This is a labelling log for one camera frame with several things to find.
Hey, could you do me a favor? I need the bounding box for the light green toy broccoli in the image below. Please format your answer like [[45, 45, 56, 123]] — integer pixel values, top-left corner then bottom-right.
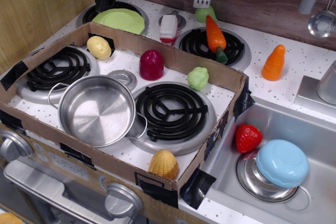
[[187, 67, 209, 91]]

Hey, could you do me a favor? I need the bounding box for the stainless steel pot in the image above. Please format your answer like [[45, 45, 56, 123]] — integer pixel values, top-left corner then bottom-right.
[[49, 74, 148, 148]]

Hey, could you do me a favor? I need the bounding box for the light green plate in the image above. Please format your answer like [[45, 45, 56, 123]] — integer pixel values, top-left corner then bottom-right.
[[92, 8, 145, 35]]

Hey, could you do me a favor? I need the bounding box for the back left black burner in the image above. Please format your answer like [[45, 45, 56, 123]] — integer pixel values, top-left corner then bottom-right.
[[76, 1, 149, 35]]

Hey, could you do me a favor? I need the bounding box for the black burner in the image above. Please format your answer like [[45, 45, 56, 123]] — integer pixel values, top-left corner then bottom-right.
[[76, 1, 149, 35], [174, 27, 251, 71], [17, 46, 99, 104], [132, 82, 216, 156]]

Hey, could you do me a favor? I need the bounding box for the yellow toy potato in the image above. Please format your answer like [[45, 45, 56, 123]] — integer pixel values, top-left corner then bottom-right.
[[87, 36, 112, 60]]

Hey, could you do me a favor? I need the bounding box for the dark red toy beet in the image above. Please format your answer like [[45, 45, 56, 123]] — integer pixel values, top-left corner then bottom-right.
[[139, 50, 164, 81]]

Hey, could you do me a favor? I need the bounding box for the silver stove centre knob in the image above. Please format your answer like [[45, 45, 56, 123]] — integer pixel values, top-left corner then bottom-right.
[[108, 70, 137, 91]]

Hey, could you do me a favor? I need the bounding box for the green toy pear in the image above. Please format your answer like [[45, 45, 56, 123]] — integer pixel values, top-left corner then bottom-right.
[[195, 6, 217, 23]]

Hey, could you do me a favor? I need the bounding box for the orange toy carrot with stem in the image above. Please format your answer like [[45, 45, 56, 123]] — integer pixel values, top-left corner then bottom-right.
[[206, 15, 228, 63]]

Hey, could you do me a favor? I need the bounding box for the front left black burner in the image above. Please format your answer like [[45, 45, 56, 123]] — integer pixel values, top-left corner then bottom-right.
[[17, 46, 99, 104]]

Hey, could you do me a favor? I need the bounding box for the cardboard fence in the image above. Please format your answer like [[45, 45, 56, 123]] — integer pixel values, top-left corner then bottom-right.
[[1, 23, 253, 215]]

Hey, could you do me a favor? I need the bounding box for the front right black burner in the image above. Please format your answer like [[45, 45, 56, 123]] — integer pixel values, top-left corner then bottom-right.
[[132, 82, 216, 156]]

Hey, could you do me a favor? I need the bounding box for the back right black burner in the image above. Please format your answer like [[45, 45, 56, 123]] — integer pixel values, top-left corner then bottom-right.
[[174, 27, 251, 71]]

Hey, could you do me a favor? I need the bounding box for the orange toy carrot cone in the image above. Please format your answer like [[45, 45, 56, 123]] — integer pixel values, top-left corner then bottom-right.
[[261, 45, 286, 81]]

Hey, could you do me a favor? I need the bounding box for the yellow toy corn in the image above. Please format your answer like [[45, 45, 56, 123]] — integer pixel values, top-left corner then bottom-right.
[[148, 150, 179, 179]]

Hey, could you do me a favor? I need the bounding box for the left silver oven knob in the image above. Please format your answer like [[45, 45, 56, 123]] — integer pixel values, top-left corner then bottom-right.
[[1, 130, 34, 162]]

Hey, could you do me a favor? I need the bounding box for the silver oven knob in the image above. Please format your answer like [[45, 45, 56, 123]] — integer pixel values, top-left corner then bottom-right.
[[1, 130, 34, 162], [104, 182, 143, 219]]

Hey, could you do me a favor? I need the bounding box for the red toy strawberry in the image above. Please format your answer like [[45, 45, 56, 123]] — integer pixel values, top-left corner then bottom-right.
[[235, 124, 263, 153]]

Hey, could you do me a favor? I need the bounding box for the right silver oven knob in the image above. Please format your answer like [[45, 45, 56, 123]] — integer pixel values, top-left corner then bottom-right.
[[104, 182, 143, 219]]

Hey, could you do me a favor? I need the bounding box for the hanging metal ladle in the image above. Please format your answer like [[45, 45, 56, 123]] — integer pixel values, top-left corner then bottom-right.
[[308, 0, 335, 38]]

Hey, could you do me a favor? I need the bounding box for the steel lid in sink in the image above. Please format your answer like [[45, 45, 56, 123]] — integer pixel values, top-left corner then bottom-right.
[[236, 148, 298, 204]]

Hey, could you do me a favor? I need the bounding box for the light blue bowl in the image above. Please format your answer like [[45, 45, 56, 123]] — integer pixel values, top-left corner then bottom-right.
[[256, 140, 309, 188]]

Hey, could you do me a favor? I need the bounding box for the silver oven door handle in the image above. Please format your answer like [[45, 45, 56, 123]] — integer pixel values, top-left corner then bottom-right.
[[3, 160, 116, 222]]

